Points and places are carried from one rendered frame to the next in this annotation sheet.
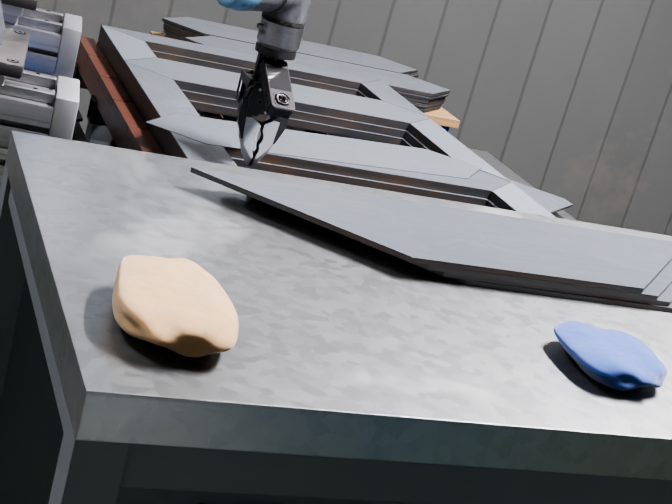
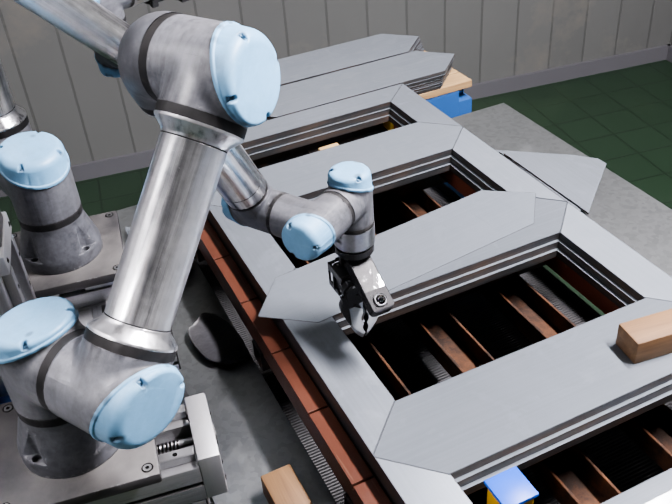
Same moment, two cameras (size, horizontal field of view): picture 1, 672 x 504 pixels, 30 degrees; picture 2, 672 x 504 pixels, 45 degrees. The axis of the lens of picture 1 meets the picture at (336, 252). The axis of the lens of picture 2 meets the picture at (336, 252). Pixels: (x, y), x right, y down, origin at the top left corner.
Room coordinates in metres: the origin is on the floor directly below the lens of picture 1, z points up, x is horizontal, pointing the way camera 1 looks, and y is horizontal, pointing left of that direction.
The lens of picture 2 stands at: (0.95, 0.20, 1.93)
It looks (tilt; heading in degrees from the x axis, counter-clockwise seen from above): 36 degrees down; 1
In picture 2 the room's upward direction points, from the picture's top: 5 degrees counter-clockwise
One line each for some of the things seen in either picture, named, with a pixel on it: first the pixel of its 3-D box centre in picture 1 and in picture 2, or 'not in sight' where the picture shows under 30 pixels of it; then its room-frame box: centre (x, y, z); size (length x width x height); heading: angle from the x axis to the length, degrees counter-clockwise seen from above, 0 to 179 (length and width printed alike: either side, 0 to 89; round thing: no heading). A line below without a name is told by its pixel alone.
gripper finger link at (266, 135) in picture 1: (261, 138); (365, 309); (2.15, 0.18, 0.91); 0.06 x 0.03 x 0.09; 24
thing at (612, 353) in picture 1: (611, 355); not in sight; (1.12, -0.28, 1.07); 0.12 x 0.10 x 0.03; 24
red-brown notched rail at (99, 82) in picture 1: (143, 157); (266, 335); (2.22, 0.39, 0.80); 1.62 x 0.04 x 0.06; 24
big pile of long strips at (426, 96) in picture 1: (307, 65); (334, 79); (3.42, 0.22, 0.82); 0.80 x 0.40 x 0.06; 114
